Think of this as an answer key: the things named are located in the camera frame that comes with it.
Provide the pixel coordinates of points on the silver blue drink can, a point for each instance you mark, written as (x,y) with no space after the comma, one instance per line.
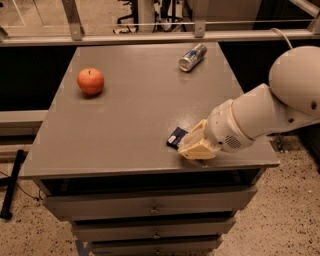
(192,57)

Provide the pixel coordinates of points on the red apple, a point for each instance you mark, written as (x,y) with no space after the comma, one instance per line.
(90,81)

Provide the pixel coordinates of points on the blue rxbar blueberry wrapper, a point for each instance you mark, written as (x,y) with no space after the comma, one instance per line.
(176,137)

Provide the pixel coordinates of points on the top grey drawer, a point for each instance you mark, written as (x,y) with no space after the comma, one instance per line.
(150,203)

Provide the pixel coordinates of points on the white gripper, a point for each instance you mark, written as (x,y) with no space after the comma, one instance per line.
(224,128)

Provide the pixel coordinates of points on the bottom grey drawer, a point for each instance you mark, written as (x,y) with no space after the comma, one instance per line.
(155,247)

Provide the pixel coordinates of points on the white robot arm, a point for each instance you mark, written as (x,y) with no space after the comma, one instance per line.
(289,101)

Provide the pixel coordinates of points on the black stand leg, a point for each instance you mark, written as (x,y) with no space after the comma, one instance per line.
(10,183)

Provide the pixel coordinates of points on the grey drawer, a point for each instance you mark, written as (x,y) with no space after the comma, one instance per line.
(150,203)
(153,229)
(155,247)

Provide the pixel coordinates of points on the middle grey drawer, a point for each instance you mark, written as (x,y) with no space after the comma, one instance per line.
(153,229)

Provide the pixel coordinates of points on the grey drawer cabinet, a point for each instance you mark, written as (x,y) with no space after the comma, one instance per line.
(115,142)

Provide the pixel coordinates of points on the grey metal railing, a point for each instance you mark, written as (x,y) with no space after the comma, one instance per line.
(113,22)

